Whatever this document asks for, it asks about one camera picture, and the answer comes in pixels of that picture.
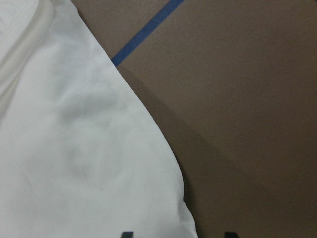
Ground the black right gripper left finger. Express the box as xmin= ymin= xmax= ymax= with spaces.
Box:
xmin=120 ymin=231 xmax=134 ymax=238

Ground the white long-sleeve text shirt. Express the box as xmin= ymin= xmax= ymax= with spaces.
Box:
xmin=0 ymin=0 xmax=197 ymax=238

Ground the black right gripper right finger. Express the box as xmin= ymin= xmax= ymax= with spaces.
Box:
xmin=224 ymin=232 xmax=239 ymax=238

